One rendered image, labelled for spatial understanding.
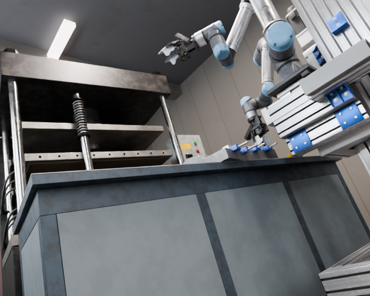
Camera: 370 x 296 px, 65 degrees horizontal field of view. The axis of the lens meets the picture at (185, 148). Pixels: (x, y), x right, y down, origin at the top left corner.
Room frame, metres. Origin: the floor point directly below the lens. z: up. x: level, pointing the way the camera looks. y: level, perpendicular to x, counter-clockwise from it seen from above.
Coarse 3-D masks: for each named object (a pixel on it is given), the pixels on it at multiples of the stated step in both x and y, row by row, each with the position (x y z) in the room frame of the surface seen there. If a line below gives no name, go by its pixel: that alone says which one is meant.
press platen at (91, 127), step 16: (32, 128) 1.65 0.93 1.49; (48, 128) 1.71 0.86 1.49; (64, 128) 1.78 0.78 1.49; (96, 128) 1.92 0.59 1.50; (112, 128) 2.00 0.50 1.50; (128, 128) 2.09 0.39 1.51; (144, 128) 2.18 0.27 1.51; (160, 128) 2.28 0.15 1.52; (32, 144) 1.86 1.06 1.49; (48, 144) 1.93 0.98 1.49; (64, 144) 2.00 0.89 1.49; (80, 144) 2.08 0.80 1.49; (112, 144) 2.26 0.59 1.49; (128, 144) 2.35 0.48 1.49; (144, 144) 2.46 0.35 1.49
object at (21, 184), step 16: (16, 80) 1.53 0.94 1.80; (16, 96) 1.52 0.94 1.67; (160, 96) 2.23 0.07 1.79; (16, 112) 1.51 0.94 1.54; (16, 128) 1.51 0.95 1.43; (16, 144) 1.50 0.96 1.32; (176, 144) 2.23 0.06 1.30; (16, 160) 1.50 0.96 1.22; (16, 176) 1.50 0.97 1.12; (16, 192) 1.51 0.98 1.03
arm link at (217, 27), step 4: (212, 24) 1.18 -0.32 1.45; (216, 24) 1.17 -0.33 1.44; (220, 24) 1.16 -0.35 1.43; (204, 28) 1.19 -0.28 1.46; (208, 28) 1.18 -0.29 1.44; (212, 28) 1.17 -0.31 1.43; (216, 28) 1.17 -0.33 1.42; (220, 28) 1.17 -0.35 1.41; (204, 32) 1.19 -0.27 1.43; (208, 32) 1.18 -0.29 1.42; (212, 32) 1.18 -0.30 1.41; (216, 32) 1.17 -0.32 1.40; (220, 32) 1.18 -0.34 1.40; (224, 32) 1.20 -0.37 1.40; (204, 36) 1.20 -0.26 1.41; (208, 36) 1.20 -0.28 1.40; (208, 40) 1.21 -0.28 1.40
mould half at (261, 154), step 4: (252, 152) 1.62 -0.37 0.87; (256, 152) 1.64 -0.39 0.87; (260, 152) 1.66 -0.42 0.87; (264, 152) 1.69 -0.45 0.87; (268, 152) 1.71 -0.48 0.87; (272, 152) 1.73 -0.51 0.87; (252, 156) 1.61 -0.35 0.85; (256, 156) 1.63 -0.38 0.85; (260, 156) 1.65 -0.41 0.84; (264, 156) 1.68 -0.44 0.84; (268, 156) 1.70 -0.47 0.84; (272, 156) 1.72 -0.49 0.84; (276, 156) 1.75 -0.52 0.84
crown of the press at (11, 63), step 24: (0, 72) 1.48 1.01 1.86; (24, 72) 1.53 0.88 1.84; (48, 72) 1.62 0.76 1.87; (72, 72) 1.73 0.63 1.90; (96, 72) 1.84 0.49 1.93; (120, 72) 1.97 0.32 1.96; (0, 96) 1.63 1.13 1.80; (24, 96) 1.71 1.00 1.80; (48, 96) 1.79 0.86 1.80; (72, 96) 1.88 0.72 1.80; (96, 96) 1.97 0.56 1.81; (120, 96) 2.07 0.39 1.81; (144, 96) 2.18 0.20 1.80; (168, 96) 2.29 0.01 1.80; (0, 120) 1.90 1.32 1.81; (24, 120) 1.99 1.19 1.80; (48, 120) 2.09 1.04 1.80; (72, 120) 2.20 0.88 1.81; (96, 120) 2.12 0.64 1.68; (120, 120) 2.46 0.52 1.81; (144, 120) 2.60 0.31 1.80; (96, 144) 2.15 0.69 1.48
